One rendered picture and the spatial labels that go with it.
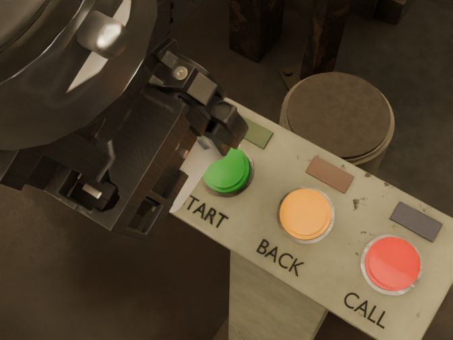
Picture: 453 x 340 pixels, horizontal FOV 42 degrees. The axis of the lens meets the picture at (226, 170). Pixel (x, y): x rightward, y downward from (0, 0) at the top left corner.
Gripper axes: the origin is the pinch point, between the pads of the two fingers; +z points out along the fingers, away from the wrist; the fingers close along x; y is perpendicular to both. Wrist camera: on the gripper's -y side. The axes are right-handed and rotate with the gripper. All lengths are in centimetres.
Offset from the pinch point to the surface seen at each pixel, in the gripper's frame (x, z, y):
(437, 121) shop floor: 12, 88, -38
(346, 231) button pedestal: 10.5, 10.4, 0.0
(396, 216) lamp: 13.2, 10.2, -2.9
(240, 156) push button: 0.3, 9.2, -1.2
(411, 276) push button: 16.2, 9.3, 0.7
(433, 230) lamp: 16.1, 10.2, -3.3
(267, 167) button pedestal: 2.5, 10.3, -1.5
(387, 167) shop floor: 8, 83, -23
